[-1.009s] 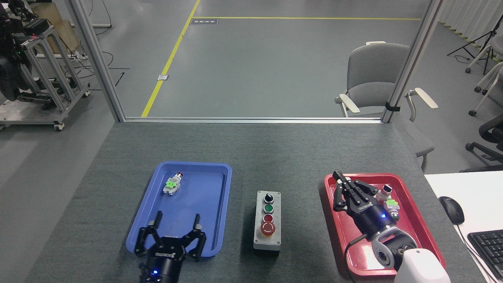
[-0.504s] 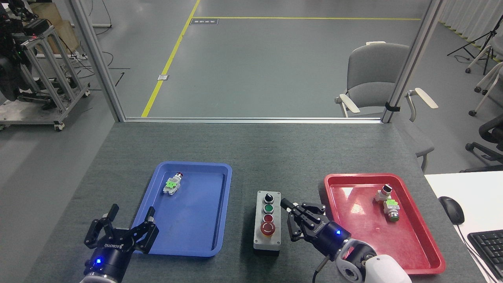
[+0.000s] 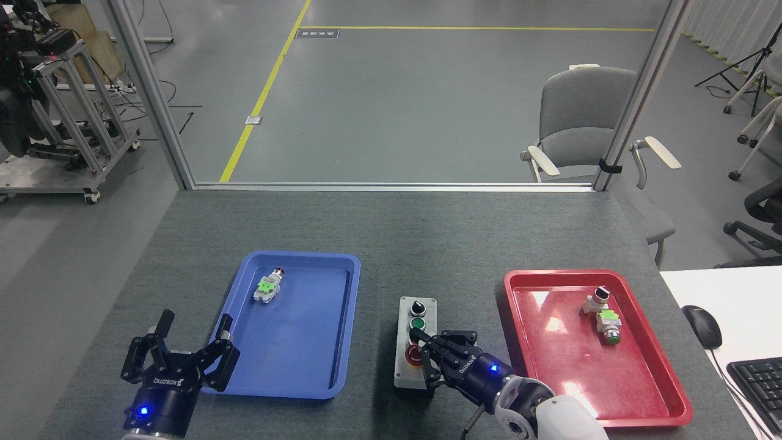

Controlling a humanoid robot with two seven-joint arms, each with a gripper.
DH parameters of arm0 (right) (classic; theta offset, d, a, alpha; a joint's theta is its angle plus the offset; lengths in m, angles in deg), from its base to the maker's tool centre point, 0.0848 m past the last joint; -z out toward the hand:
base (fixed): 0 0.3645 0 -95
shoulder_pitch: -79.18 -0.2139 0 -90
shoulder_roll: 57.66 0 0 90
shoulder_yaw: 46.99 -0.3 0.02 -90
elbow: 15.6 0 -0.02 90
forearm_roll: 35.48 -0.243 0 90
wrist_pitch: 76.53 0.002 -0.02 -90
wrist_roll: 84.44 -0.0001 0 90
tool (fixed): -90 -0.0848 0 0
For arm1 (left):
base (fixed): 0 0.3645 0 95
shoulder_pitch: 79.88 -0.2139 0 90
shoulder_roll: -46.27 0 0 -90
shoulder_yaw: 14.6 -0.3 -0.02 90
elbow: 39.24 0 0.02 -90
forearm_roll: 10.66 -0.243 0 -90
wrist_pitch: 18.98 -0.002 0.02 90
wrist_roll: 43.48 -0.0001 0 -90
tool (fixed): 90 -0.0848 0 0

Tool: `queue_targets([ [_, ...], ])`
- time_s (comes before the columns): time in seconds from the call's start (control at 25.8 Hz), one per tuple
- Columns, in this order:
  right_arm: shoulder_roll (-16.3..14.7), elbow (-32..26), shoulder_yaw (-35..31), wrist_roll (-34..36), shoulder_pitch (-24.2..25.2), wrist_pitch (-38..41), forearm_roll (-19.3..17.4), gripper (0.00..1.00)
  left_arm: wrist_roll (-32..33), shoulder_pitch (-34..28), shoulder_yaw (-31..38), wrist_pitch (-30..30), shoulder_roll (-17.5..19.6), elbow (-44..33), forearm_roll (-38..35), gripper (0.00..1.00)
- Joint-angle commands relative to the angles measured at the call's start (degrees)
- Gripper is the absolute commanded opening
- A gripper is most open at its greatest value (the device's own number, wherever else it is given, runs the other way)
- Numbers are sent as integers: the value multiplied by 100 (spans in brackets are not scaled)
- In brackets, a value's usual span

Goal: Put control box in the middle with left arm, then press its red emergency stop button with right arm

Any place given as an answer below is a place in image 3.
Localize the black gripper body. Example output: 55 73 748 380
124 367 203 431
449 348 517 408

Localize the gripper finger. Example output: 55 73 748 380
120 309 176 383
419 345 459 390
409 328 480 367
199 313 241 392

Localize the grey control box with buttons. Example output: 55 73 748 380
393 296 439 401

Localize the cardboard box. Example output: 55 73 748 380
46 3 124 84

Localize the blue plastic tray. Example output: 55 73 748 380
202 251 361 400

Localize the red plastic tray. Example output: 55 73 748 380
503 269 694 428

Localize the black computer mouse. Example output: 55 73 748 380
682 304 723 350

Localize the grey armchair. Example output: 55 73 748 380
521 64 682 270

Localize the black machine on cart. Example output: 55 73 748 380
0 0 65 158

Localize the black keyboard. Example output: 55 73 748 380
726 357 782 436

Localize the black office chair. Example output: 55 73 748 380
715 177 782 268

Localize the white wheeled chair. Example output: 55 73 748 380
723 67 768 117
728 97 782 182

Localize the black tripod stand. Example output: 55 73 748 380
695 23 782 117

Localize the white curtain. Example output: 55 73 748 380
681 0 782 92

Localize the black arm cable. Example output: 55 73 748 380
461 406 488 440

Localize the red-capped push button switch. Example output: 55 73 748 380
253 267 288 304

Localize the green-capped push button switch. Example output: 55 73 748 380
597 309 623 347

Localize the black knob selector switch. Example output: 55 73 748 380
580 285 610 316

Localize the aluminium frame cart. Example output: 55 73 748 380
0 40 141 205

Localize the black mouse cable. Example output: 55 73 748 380
710 348 772 440

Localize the silver aluminium post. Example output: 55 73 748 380
594 0 690 192
109 0 196 190

